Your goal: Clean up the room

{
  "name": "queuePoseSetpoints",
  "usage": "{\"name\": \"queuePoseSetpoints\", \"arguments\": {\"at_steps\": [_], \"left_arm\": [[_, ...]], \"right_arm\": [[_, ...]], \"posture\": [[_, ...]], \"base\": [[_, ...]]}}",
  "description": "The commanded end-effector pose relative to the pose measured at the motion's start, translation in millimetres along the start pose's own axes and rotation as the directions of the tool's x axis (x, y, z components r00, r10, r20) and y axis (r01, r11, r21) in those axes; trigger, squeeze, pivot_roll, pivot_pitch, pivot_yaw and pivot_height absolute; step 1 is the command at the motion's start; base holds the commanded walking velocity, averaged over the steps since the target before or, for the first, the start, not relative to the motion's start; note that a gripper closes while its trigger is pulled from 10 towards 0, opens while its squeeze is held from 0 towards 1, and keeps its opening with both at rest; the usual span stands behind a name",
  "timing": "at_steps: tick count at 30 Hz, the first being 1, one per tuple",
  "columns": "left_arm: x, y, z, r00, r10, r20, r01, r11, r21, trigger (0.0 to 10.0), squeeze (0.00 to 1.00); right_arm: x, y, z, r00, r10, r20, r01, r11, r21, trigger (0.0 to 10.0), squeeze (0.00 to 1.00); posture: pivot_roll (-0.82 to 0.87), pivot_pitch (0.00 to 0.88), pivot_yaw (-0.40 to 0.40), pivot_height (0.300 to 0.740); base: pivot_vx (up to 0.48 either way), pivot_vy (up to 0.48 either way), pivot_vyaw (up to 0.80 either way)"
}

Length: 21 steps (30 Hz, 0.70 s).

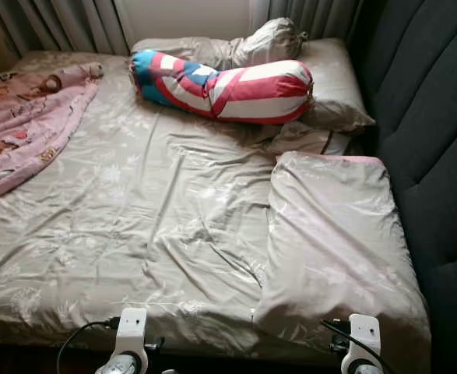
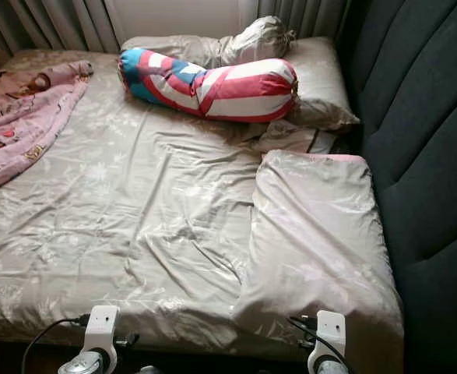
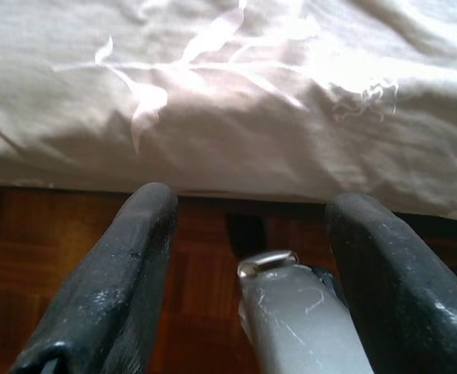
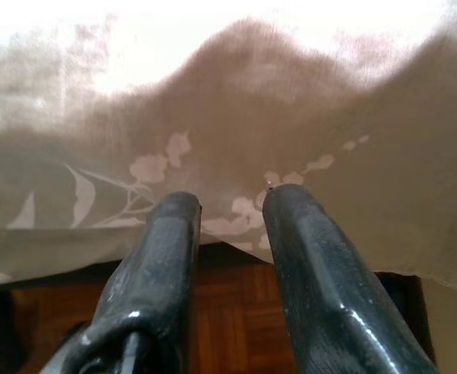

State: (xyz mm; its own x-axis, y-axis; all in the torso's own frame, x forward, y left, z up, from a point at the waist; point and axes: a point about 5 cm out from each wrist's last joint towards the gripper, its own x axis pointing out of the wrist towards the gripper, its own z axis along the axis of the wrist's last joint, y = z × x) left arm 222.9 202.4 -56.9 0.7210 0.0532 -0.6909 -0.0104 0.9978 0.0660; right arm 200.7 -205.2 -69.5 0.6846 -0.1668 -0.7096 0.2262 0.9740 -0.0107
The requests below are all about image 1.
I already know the folded beige floral duvet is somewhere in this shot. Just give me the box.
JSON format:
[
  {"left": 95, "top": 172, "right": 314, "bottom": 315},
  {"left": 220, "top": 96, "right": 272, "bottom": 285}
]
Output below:
[{"left": 253, "top": 150, "right": 431, "bottom": 374}]

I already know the bed with beige floral sheet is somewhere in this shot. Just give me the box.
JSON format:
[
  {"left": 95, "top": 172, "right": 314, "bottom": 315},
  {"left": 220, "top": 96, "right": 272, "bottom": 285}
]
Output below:
[{"left": 0, "top": 48, "right": 431, "bottom": 367}]

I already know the small beige white pillow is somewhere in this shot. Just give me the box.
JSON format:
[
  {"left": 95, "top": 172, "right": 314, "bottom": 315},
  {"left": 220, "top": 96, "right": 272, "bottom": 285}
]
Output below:
[{"left": 263, "top": 121, "right": 361, "bottom": 157}]

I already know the dark grey padded headboard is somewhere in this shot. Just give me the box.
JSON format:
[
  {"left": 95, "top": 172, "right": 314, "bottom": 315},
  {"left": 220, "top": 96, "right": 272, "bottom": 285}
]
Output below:
[{"left": 349, "top": 0, "right": 457, "bottom": 374}]

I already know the pink cartoon print blanket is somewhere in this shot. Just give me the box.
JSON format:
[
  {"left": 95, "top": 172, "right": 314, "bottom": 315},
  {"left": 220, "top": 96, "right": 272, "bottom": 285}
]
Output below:
[{"left": 0, "top": 62, "right": 104, "bottom": 207}]

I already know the flat beige pillow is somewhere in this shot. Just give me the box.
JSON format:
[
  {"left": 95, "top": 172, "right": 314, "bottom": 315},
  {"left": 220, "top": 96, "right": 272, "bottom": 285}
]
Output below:
[{"left": 294, "top": 37, "right": 377, "bottom": 133}]

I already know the red white blue striped bolster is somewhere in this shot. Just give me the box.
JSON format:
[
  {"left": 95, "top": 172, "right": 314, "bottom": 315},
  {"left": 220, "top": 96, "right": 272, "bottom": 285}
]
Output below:
[{"left": 131, "top": 49, "right": 315, "bottom": 125}]

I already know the bunched beige pillow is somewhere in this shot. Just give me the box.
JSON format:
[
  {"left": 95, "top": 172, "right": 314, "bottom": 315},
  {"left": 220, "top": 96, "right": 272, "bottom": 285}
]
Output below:
[{"left": 131, "top": 17, "right": 307, "bottom": 71}]

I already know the grey striped curtain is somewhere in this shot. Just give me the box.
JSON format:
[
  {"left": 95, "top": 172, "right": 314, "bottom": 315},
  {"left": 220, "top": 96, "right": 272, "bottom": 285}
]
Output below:
[
  {"left": 0, "top": 0, "right": 132, "bottom": 57},
  {"left": 251, "top": 0, "right": 365, "bottom": 44}
]

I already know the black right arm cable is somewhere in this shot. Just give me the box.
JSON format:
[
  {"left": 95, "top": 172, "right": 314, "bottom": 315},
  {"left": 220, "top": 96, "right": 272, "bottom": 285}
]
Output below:
[{"left": 322, "top": 318, "right": 396, "bottom": 374}]

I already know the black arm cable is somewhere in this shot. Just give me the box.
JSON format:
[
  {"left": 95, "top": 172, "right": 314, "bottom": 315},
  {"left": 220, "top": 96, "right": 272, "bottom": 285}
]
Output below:
[
  {"left": 57, "top": 316, "right": 120, "bottom": 374},
  {"left": 322, "top": 318, "right": 396, "bottom": 374}
]

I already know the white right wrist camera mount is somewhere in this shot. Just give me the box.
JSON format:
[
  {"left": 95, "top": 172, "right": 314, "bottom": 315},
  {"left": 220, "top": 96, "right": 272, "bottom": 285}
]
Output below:
[{"left": 341, "top": 313, "right": 382, "bottom": 374}]

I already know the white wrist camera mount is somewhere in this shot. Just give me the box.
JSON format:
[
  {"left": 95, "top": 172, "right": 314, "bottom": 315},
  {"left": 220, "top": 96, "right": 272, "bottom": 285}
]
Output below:
[
  {"left": 115, "top": 308, "right": 149, "bottom": 359},
  {"left": 341, "top": 313, "right": 382, "bottom": 374}
]

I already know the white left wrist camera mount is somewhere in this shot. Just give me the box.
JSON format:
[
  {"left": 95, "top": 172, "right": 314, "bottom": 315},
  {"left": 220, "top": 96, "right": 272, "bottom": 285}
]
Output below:
[{"left": 115, "top": 308, "right": 149, "bottom": 359}]

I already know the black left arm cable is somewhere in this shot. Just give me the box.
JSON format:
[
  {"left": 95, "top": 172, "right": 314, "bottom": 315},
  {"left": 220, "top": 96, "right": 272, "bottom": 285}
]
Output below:
[{"left": 57, "top": 316, "right": 120, "bottom": 374}]

